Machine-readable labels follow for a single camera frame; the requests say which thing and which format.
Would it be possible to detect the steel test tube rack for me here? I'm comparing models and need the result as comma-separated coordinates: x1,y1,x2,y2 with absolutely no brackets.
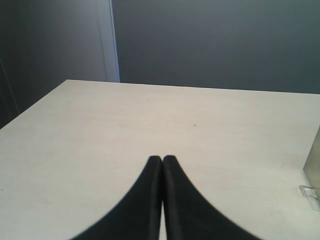
303,128,320,201

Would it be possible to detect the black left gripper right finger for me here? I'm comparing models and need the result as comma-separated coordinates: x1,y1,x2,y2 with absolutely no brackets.
162,155,258,240

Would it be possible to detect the clear tape piece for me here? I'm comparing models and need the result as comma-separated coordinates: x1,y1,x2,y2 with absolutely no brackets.
299,185,320,212

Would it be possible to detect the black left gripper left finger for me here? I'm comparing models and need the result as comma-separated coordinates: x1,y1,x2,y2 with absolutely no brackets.
74,155,162,240

